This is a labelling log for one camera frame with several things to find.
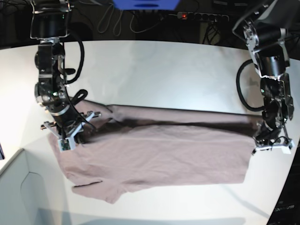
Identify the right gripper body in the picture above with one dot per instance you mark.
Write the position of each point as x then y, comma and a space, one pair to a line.
66, 136

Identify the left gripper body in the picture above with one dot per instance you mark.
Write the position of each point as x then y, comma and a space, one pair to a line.
272, 139

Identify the mauve t-shirt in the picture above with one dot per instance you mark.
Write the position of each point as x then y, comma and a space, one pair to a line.
137, 148

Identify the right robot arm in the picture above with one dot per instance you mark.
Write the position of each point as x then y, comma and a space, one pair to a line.
49, 25

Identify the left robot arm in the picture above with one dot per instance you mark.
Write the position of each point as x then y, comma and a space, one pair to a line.
264, 28

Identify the blue plastic object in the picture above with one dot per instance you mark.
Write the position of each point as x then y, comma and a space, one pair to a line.
146, 4

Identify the black power strip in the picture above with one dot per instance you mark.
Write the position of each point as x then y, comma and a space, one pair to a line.
202, 17

